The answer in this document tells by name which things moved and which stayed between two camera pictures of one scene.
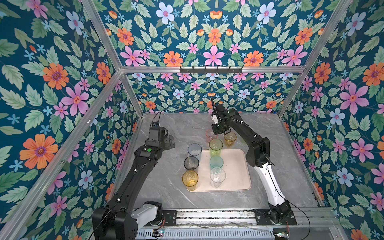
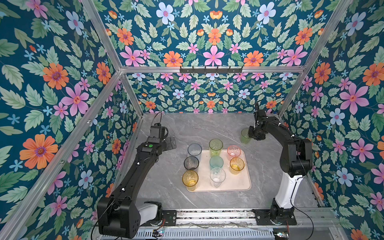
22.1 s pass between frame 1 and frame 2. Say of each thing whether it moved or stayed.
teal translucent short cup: stayed
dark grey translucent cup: stayed
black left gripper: stayed
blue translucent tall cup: stayed
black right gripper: moved
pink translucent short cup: moved
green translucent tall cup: stayed
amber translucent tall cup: stayed
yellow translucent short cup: moved
